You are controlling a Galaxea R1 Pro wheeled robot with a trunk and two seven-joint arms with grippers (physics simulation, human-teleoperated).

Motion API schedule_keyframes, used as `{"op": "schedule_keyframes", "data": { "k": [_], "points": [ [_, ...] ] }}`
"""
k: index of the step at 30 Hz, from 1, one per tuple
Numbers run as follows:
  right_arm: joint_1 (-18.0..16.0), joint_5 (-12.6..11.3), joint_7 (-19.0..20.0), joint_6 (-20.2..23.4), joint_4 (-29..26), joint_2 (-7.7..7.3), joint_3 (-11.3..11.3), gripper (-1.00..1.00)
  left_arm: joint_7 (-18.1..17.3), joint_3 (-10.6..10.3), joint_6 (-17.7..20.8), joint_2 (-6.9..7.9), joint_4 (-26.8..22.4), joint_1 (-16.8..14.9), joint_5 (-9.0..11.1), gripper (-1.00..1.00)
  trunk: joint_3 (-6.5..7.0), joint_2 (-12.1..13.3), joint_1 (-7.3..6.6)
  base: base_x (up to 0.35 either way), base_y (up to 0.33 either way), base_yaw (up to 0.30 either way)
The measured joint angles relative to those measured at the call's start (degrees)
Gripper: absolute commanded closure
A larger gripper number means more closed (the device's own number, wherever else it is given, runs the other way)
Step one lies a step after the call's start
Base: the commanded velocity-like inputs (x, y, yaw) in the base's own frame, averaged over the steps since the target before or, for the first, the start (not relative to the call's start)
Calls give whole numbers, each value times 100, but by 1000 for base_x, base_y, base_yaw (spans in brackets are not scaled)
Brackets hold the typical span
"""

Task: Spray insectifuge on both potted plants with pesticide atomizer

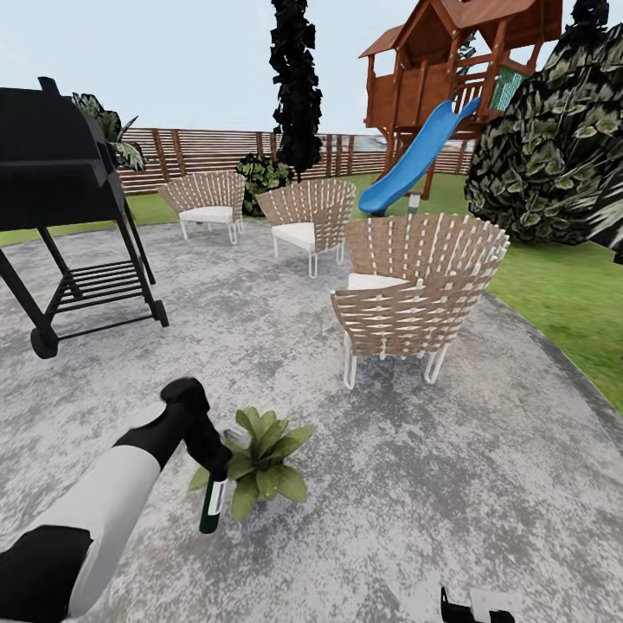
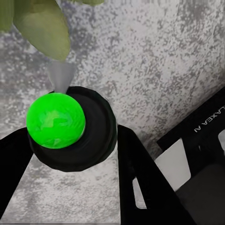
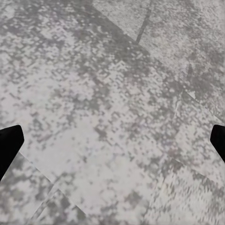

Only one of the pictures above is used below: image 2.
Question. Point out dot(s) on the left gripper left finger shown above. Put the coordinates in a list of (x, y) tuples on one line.
[(15, 154)]

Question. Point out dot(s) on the pot plant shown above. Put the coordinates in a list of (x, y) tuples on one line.
[(42, 23)]

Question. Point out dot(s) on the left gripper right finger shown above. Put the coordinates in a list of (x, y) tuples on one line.
[(163, 206)]

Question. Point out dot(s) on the insectifuge atomizer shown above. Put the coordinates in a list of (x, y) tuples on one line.
[(72, 128)]

